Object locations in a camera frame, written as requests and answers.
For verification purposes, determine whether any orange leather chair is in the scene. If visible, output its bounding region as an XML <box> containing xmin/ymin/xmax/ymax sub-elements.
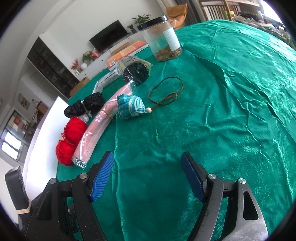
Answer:
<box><xmin>166</xmin><ymin>4</ymin><xmax>188</xmax><ymax>30</ymax></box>

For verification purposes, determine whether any cardboard box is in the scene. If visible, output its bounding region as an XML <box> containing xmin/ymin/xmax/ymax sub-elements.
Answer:
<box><xmin>70</xmin><ymin>77</ymin><xmax>90</xmax><ymax>97</ymax></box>

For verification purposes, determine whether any teal embroidered fabric pouch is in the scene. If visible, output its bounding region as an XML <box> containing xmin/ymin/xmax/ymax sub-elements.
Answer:
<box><xmin>117</xmin><ymin>76</ymin><xmax>184</xmax><ymax>121</ymax></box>

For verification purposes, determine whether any dark display cabinet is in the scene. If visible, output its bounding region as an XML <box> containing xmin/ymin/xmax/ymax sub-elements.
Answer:
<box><xmin>27</xmin><ymin>37</ymin><xmax>79</xmax><ymax>99</ymax></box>

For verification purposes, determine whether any wooden dining chair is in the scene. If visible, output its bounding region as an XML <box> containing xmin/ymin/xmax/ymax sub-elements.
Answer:
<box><xmin>199</xmin><ymin>1</ymin><xmax>233</xmax><ymax>21</ymax></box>

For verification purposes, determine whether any black lace fabric bundle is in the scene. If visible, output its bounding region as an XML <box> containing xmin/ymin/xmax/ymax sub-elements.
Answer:
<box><xmin>64</xmin><ymin>92</ymin><xmax>105</xmax><ymax>118</ymax></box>

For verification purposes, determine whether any white tv cabinet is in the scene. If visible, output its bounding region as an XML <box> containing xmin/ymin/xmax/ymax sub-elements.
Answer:
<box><xmin>76</xmin><ymin>32</ymin><xmax>144</xmax><ymax>81</ymax></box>

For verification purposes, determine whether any red yarn ball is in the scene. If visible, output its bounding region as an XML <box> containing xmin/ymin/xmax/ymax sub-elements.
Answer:
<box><xmin>56</xmin><ymin>117</ymin><xmax>87</xmax><ymax>166</ymax></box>

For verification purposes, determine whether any white storage box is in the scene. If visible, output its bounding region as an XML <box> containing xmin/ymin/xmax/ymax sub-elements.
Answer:
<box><xmin>22</xmin><ymin>97</ymin><xmax>69</xmax><ymax>200</ymax></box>

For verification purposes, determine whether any black yarn in plastic bag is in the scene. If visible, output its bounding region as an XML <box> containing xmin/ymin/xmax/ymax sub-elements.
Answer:
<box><xmin>117</xmin><ymin>56</ymin><xmax>152</xmax><ymax>86</ymax></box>

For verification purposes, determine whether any green potted plant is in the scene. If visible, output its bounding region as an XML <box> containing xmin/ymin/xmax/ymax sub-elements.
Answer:
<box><xmin>132</xmin><ymin>14</ymin><xmax>151</xmax><ymax>31</ymax></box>

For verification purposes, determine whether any clear jar black lid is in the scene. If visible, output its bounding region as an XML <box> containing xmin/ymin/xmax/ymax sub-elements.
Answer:
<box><xmin>140</xmin><ymin>16</ymin><xmax>182</xmax><ymax>62</ymax></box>

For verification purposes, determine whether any black television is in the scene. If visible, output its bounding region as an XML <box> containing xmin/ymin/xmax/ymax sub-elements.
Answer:
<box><xmin>89</xmin><ymin>20</ymin><xmax>128</xmax><ymax>53</ymax></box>

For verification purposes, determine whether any grey printed plastic packet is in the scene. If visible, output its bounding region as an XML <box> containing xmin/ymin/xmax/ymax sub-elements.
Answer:
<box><xmin>92</xmin><ymin>68</ymin><xmax>120</xmax><ymax>94</ymax></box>

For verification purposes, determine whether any red flower vase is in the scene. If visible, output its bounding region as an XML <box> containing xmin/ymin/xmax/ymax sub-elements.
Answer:
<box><xmin>71</xmin><ymin>58</ymin><xmax>82</xmax><ymax>76</ymax></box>

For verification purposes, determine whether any orange book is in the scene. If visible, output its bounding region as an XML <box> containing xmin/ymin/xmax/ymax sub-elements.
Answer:
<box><xmin>107</xmin><ymin>41</ymin><xmax>148</xmax><ymax>71</ymax></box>

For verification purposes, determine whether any pink floral cloth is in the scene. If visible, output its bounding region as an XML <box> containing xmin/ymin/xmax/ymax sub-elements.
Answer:
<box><xmin>72</xmin><ymin>81</ymin><xmax>135</xmax><ymax>169</ymax></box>

